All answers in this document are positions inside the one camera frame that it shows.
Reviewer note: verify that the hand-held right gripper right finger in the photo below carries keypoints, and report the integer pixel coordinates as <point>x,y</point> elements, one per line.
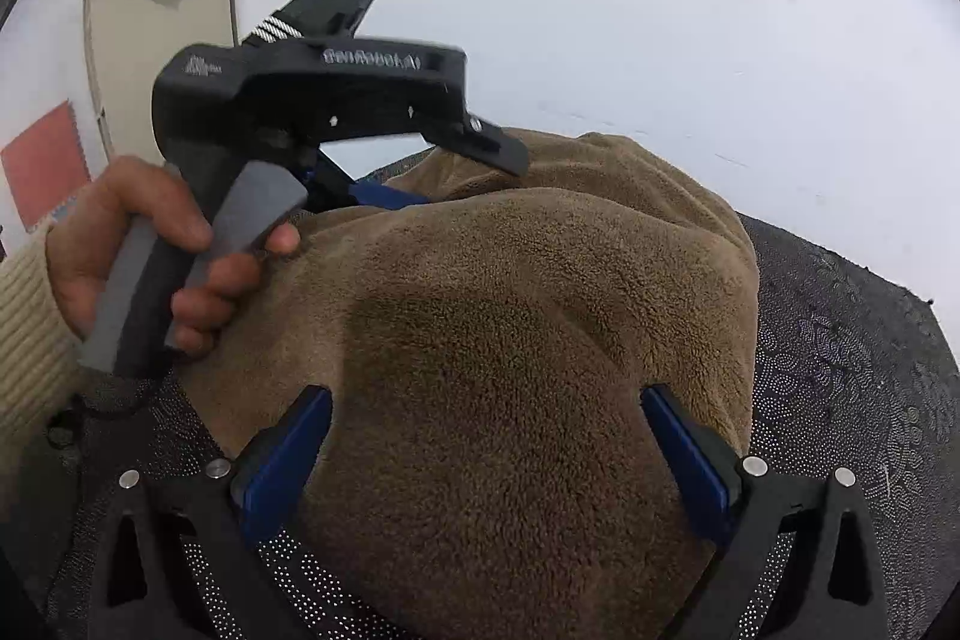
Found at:
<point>686,464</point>

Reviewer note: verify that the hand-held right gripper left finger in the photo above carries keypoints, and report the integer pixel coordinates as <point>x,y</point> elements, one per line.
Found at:
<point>285,467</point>

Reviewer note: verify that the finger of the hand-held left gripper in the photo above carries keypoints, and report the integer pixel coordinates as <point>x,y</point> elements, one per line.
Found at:
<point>487,149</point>
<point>382,197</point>

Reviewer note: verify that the brown fleece garment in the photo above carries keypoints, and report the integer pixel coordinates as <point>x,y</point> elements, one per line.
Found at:
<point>487,347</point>

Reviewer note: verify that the person's left hand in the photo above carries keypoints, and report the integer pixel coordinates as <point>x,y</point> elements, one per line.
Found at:
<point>97,235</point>

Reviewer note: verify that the beige door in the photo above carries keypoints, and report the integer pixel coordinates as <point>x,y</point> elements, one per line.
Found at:
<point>150,48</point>

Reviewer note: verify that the black patterned tablecloth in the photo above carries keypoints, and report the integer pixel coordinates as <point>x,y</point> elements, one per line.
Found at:
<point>840,370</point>

